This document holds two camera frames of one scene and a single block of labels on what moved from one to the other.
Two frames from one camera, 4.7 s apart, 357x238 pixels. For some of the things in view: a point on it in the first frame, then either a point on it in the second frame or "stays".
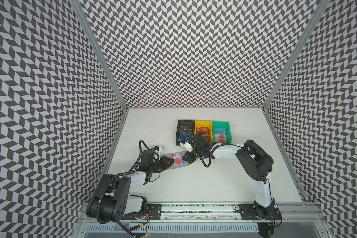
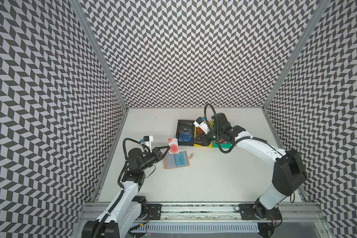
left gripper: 165,163 -> 157,152
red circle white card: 177,157 -> 173,143
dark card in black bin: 186,128 stays
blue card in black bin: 183,135 stays
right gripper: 189,158 -> 203,139
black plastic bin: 185,131 stays
